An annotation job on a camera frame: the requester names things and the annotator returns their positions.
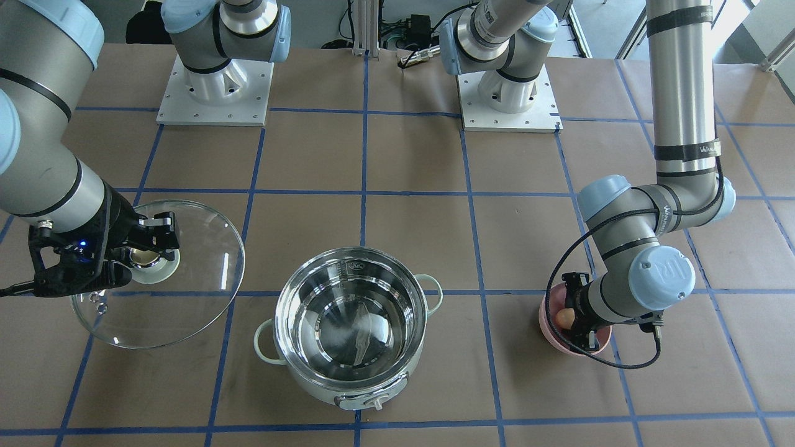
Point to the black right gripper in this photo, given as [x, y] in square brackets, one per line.
[122, 225]

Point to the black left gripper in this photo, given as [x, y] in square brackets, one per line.
[581, 308]

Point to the brown egg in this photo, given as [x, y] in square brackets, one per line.
[565, 318]

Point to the glass pot lid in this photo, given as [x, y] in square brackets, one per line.
[174, 296]

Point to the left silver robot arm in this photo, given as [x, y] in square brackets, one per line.
[508, 42]

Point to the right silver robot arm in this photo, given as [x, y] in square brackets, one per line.
[49, 50]

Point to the white electric cooking pot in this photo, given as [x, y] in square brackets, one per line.
[350, 326]

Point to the pink bowl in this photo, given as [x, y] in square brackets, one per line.
[602, 336]

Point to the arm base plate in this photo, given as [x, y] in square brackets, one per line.
[236, 95]
[490, 102]

